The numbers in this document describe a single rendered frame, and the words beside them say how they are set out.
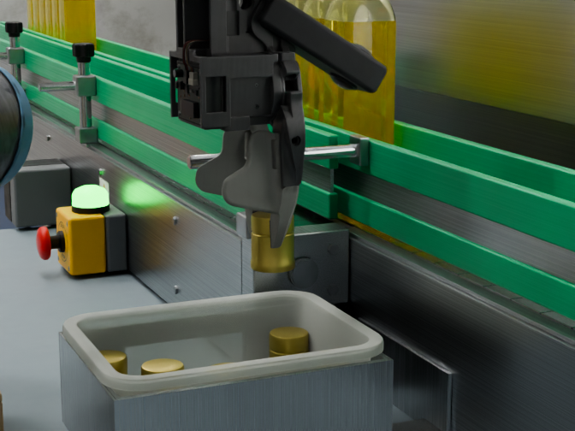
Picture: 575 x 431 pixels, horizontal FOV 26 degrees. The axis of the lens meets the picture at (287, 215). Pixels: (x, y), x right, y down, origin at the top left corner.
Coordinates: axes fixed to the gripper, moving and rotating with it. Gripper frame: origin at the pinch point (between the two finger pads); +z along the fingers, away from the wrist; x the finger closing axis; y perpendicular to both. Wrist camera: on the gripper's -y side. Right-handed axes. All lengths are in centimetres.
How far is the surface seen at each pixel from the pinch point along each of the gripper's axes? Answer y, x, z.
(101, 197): -1, -52, 7
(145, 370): 10.7, -0.5, 10.8
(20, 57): -6, -116, -4
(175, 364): 8.2, -0.6, 10.7
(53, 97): -6, -96, 1
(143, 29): -331, -1069, 60
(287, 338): -2.7, -3.2, 10.7
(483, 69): -30.1, -16.7, -9.5
